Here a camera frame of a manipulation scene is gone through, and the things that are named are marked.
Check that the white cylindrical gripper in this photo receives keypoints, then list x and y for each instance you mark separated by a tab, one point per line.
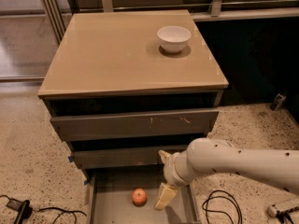
169	169

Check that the red apple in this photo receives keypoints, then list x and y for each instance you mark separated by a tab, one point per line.
139	197

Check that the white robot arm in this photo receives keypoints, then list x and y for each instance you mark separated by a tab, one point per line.
273	167

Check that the grey middle drawer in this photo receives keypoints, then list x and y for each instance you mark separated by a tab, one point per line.
138	156

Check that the grey open bottom drawer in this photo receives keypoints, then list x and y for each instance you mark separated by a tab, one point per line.
111	203

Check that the grey drawer cabinet beige top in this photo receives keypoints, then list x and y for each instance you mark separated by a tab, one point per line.
112	63

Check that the grey top drawer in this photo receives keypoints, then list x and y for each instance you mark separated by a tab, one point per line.
139	124

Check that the blue tape piece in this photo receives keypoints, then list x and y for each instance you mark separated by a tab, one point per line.
70	158

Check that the white power strip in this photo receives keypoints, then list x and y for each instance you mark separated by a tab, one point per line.
285	207

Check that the white ceramic bowl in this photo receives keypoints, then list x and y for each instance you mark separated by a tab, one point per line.
173	39

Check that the small grey device on floor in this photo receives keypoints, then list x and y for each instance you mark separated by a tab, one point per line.
278	101

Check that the black power adapter with cable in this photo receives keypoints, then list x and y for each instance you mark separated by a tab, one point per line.
24	210

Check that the metal railing frame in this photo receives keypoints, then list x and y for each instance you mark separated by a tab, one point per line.
201	10

